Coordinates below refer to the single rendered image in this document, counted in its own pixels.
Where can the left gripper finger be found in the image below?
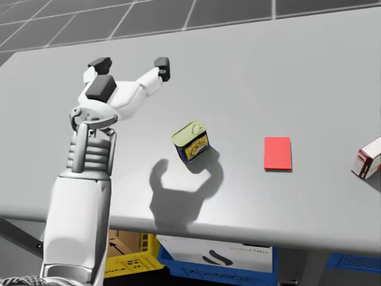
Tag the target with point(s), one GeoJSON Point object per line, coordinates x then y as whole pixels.
{"type": "Point", "coordinates": [154, 79]}
{"type": "Point", "coordinates": [99, 64]}

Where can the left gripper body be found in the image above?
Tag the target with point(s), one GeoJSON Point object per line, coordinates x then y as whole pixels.
{"type": "Point", "coordinates": [122, 95]}

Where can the green and blue rectangular can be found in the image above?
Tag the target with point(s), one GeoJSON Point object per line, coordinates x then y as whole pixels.
{"type": "Point", "coordinates": [192, 140]}

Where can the pink pad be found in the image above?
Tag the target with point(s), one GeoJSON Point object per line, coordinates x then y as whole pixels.
{"type": "Point", "coordinates": [277, 153]}

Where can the brown box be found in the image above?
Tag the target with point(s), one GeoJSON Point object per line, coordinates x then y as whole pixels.
{"type": "Point", "coordinates": [123, 241]}

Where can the yellow box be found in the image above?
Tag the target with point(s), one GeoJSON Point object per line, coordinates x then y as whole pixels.
{"type": "Point", "coordinates": [134, 263]}

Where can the white box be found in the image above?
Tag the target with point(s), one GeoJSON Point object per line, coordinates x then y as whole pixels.
{"type": "Point", "coordinates": [190, 250]}

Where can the blue box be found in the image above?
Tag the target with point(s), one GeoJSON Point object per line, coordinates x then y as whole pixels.
{"type": "Point", "coordinates": [208, 275]}
{"type": "Point", "coordinates": [354, 263]}

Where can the red and white carton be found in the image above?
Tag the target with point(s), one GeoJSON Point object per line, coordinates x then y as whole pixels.
{"type": "Point", "coordinates": [369, 159]}

